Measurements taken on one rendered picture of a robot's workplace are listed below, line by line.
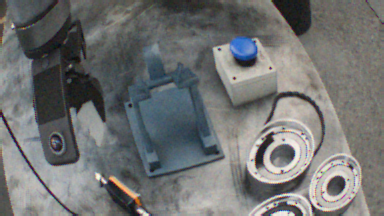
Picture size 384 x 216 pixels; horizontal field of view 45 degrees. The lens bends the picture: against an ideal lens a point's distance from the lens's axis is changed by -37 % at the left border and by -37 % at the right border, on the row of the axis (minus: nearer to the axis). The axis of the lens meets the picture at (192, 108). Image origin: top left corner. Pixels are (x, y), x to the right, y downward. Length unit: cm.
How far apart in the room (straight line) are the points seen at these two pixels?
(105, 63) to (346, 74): 121
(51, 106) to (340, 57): 167
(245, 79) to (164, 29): 20
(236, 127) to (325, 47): 128
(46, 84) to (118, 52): 48
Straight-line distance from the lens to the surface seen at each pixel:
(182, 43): 100
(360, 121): 193
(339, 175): 81
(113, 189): 81
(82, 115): 63
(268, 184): 80
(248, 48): 88
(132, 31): 105
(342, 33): 223
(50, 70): 56
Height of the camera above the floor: 151
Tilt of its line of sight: 50 degrees down
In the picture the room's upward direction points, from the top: 11 degrees counter-clockwise
